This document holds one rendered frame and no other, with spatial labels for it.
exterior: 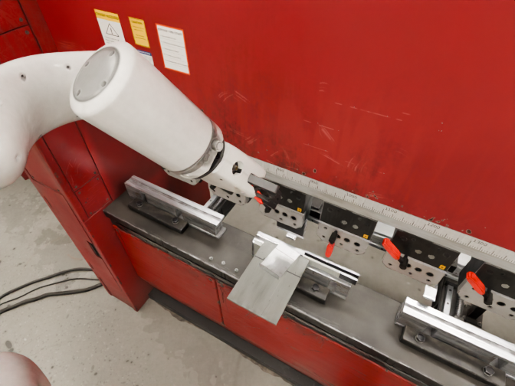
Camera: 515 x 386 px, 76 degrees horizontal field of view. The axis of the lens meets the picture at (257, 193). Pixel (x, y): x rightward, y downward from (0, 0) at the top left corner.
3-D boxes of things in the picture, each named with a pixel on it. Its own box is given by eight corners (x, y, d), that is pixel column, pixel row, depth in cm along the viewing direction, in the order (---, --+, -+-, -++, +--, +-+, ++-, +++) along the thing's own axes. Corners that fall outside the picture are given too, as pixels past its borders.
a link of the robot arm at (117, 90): (145, 145, 44) (177, 184, 39) (51, 85, 34) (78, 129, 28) (187, 98, 44) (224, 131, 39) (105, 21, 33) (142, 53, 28)
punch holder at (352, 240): (315, 237, 103) (323, 201, 91) (325, 218, 108) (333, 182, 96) (362, 257, 98) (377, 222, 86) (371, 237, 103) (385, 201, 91)
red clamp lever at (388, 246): (385, 243, 84) (408, 269, 86) (389, 232, 86) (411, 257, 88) (379, 245, 85) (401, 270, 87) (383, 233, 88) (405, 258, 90)
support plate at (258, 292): (227, 299, 108) (226, 297, 108) (264, 241, 124) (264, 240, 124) (276, 325, 102) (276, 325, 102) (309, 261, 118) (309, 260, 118)
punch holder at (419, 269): (379, 264, 96) (397, 230, 84) (387, 243, 101) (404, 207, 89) (434, 288, 91) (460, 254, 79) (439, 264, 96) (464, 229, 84)
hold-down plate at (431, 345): (398, 341, 110) (401, 338, 108) (402, 328, 113) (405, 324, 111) (500, 391, 100) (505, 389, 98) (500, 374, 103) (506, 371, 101)
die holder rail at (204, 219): (129, 197, 156) (123, 182, 149) (139, 189, 159) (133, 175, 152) (218, 239, 139) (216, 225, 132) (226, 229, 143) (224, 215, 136)
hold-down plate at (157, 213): (129, 208, 151) (127, 204, 149) (137, 201, 154) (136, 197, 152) (182, 234, 141) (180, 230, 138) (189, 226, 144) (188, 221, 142)
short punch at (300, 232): (276, 229, 117) (277, 211, 110) (278, 225, 118) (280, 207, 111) (302, 240, 114) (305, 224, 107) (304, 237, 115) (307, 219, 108)
